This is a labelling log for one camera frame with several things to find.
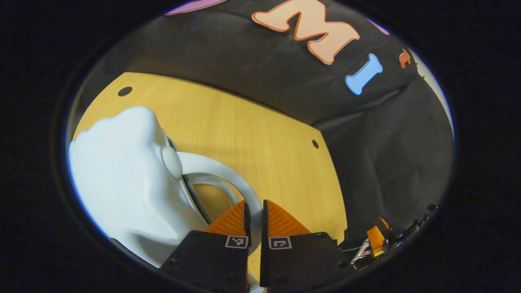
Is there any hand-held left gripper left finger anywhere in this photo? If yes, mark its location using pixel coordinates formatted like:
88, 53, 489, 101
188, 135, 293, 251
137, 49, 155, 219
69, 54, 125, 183
160, 199, 251, 293

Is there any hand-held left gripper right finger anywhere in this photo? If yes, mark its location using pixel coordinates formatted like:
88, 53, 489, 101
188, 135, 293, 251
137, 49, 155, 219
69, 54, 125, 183
260, 199, 355, 293

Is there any white suitcase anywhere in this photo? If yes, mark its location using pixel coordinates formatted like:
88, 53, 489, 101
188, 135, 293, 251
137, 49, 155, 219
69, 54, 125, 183
68, 106, 265, 293

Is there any black backdrop cloth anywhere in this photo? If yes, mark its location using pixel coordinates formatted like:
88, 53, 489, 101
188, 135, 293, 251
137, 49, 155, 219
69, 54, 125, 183
77, 0, 454, 241

